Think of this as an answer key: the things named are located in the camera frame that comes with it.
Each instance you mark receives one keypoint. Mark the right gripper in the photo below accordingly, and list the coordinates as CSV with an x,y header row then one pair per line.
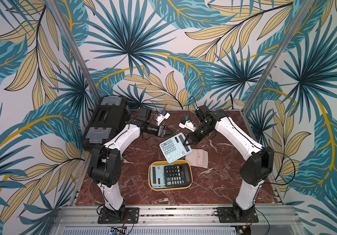
x,y
193,137

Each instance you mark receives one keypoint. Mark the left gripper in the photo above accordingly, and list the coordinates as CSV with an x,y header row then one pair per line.
x,y
162,130

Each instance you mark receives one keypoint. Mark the light blue calculator face down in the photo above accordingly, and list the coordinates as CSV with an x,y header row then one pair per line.
x,y
175,148

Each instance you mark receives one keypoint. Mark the pink calculator face down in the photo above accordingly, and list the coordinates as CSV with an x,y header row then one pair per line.
x,y
198,158

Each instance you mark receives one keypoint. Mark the black calculator with grey keys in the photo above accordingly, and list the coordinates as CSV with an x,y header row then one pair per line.
x,y
177,175

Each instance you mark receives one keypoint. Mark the light blue calculator face up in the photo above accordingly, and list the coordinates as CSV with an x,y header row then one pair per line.
x,y
157,177

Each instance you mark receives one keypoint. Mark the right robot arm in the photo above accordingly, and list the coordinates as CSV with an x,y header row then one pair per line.
x,y
258,160

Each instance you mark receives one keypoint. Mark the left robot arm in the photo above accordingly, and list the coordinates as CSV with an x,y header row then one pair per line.
x,y
105,167

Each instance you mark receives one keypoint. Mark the yellow plastic storage tray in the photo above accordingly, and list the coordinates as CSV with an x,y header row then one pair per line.
x,y
166,163

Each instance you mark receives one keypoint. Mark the black plastic toolbox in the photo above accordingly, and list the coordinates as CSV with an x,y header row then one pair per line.
x,y
107,121

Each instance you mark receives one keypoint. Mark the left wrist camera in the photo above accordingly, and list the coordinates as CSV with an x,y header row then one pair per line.
x,y
163,115

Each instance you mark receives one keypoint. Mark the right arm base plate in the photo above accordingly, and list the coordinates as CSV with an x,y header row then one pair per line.
x,y
236,215

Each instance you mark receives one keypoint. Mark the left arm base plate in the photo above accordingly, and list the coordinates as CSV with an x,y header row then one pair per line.
x,y
123,215

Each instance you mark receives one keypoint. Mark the aluminium mounting rail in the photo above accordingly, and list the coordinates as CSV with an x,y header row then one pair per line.
x,y
269,219

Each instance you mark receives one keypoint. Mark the left aluminium frame post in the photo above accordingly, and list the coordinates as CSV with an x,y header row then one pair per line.
x,y
65,29

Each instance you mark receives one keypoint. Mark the aluminium frame post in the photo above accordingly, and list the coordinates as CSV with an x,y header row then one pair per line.
x,y
65,29
302,11

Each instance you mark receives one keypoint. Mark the right aluminium frame post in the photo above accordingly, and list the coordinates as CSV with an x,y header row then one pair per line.
x,y
302,11

